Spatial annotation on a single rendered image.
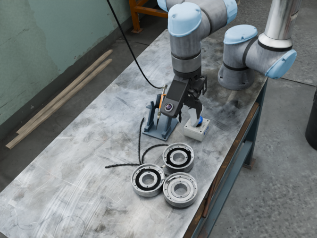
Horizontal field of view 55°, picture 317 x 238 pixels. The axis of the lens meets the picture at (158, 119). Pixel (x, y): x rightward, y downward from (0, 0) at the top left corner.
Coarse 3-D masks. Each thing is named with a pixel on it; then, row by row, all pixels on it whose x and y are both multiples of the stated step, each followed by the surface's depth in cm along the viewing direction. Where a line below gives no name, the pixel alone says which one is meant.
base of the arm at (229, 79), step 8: (224, 64) 121; (224, 72) 122; (232, 72) 119; (240, 72) 118; (248, 72) 119; (224, 80) 123; (232, 80) 121; (240, 80) 120; (248, 80) 121; (232, 88) 123; (240, 88) 122
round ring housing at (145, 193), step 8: (136, 168) 96; (152, 168) 97; (160, 168) 95; (144, 176) 96; (152, 176) 96; (144, 184) 93; (152, 184) 93; (160, 184) 93; (136, 192) 93; (144, 192) 90; (152, 192) 90
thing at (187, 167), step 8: (176, 144) 102; (184, 144) 101; (176, 152) 101; (184, 152) 100; (192, 152) 99; (184, 160) 98; (192, 160) 96; (168, 168) 97; (176, 168) 95; (184, 168) 95
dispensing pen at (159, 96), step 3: (162, 87) 105; (165, 87) 105; (162, 93) 106; (159, 96) 105; (156, 99) 105; (159, 99) 105; (156, 102) 106; (159, 102) 105; (156, 105) 106; (159, 111) 107; (159, 114) 108; (159, 117) 108; (156, 129) 110
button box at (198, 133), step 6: (204, 120) 107; (186, 126) 106; (198, 126) 105; (204, 126) 105; (186, 132) 107; (192, 132) 105; (198, 132) 103; (204, 132) 105; (192, 138) 108; (198, 138) 106
